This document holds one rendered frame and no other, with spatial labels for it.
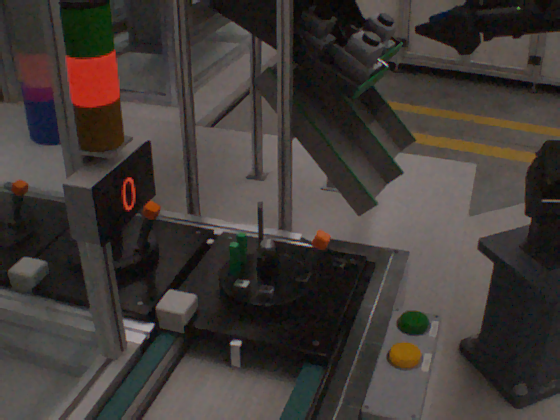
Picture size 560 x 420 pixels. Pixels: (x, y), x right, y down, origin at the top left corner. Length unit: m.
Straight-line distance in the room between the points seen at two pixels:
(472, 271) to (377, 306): 0.31
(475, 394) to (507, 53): 4.02
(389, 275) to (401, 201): 0.42
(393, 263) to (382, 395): 0.30
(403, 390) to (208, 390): 0.25
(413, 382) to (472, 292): 0.37
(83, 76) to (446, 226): 0.87
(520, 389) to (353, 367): 0.25
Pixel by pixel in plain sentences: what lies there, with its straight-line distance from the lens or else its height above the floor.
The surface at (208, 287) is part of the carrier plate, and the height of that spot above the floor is 0.97.
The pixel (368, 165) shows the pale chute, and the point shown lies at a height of 1.02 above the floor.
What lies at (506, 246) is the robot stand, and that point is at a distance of 0.95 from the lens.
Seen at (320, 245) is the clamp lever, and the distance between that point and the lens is 0.91.
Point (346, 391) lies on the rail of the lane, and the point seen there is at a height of 0.95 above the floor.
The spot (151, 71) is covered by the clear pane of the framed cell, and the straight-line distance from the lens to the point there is 1.96.
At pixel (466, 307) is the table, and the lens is 1.16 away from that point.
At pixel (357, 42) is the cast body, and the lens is 1.07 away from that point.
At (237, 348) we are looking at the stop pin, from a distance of 0.90.
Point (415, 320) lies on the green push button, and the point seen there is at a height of 0.97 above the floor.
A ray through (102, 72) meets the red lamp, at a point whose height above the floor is 1.34.
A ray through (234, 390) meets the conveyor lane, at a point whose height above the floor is 0.92.
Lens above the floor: 1.55
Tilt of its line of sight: 30 degrees down
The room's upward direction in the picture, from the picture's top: straight up
